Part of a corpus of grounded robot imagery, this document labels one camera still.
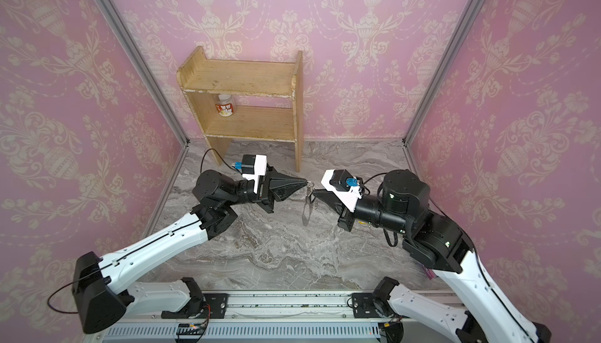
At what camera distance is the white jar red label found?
0.99 metres

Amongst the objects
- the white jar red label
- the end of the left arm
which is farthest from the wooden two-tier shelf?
the end of the left arm

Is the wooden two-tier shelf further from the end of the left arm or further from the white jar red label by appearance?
the end of the left arm
